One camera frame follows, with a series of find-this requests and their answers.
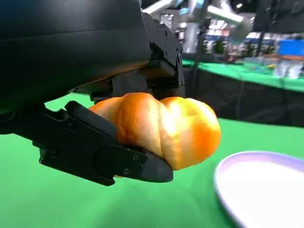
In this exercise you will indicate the green cloth on workshop table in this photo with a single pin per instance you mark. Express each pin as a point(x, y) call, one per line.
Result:
point(249, 73)

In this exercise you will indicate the orange toy bread roll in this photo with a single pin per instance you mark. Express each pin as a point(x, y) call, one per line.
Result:
point(178, 128)

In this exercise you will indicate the lilac plate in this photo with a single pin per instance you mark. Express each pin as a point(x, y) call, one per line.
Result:
point(261, 190)

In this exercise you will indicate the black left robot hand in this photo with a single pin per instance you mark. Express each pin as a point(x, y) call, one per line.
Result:
point(71, 47)

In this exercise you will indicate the black workshop table skirt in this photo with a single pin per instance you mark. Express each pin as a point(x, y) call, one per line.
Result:
point(237, 102)

